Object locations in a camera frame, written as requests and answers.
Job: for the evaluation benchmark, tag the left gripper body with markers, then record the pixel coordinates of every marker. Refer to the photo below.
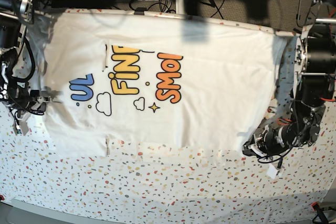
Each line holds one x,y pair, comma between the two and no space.
272,142

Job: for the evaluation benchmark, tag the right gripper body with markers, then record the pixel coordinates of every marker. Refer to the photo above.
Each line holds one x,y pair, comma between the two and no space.
24,100

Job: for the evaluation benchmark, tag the white printed T-shirt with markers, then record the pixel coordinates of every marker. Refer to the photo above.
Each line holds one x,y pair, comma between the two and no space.
142,79

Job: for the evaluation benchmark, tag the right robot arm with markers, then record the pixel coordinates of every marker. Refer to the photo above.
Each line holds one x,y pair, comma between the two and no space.
13,39

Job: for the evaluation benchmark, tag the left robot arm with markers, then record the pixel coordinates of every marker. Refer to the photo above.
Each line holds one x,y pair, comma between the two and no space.
313,86

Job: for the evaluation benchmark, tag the red clamp at right corner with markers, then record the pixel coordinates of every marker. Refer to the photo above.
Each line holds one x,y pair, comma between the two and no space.
320,217

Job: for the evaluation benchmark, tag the terrazzo patterned tablecloth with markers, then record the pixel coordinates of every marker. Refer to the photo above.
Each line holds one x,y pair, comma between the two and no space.
156,183

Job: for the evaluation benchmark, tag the black table clamp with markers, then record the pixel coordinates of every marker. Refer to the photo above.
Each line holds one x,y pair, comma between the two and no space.
140,11

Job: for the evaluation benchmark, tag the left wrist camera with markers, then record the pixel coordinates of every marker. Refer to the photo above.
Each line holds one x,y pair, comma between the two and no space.
274,172

